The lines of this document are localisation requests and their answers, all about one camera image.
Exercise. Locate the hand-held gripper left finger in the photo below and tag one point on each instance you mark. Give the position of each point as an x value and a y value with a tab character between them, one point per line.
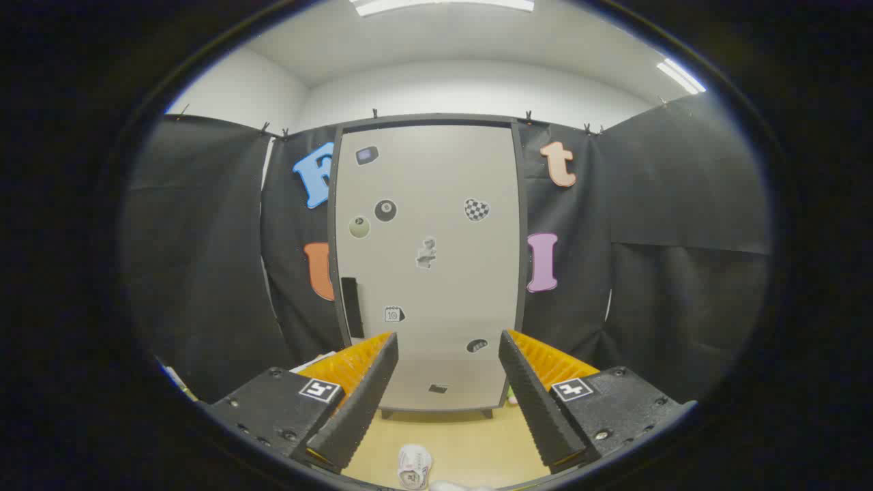
358	409

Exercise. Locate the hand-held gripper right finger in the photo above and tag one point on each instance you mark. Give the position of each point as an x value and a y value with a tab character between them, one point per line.
539	409

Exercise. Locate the white canvas shoe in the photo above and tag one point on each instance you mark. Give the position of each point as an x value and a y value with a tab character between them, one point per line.
413	465

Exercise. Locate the grey shoe cabinet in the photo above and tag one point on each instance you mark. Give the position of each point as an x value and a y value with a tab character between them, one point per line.
333	225

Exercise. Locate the stack of booklets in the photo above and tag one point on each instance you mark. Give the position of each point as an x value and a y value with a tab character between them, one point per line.
314	363

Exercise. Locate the black backdrop cloth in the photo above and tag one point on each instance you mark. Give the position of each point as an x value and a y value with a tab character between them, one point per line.
204	239

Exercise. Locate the double ceiling light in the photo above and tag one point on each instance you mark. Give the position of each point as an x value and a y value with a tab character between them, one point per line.
681	75

